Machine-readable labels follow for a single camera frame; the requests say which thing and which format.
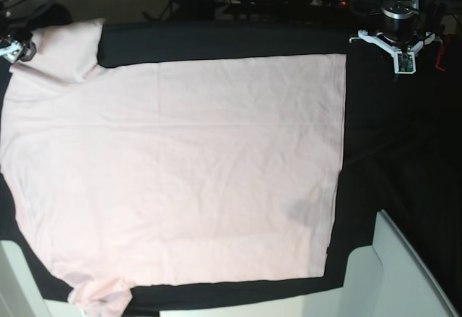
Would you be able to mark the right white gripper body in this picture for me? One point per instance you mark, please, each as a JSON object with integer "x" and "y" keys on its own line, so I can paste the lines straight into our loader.
{"x": 17, "y": 51}

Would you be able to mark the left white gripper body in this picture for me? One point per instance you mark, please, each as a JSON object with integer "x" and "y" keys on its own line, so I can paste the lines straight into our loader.
{"x": 403, "y": 54}

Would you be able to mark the pink T-shirt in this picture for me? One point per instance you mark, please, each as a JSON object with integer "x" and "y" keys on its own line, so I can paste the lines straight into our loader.
{"x": 172, "y": 173}

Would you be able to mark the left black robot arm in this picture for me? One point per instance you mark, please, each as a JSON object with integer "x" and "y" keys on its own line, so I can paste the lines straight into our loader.
{"x": 399, "y": 36}

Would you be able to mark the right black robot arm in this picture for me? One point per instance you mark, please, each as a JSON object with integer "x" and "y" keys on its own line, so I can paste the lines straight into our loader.
{"x": 16, "y": 37}

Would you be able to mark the red clamp right edge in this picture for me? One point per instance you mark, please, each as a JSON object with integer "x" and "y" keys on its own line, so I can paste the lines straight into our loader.
{"x": 439, "y": 57}

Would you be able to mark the black table cloth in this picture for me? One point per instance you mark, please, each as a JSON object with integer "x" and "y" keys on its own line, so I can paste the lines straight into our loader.
{"x": 402, "y": 148}

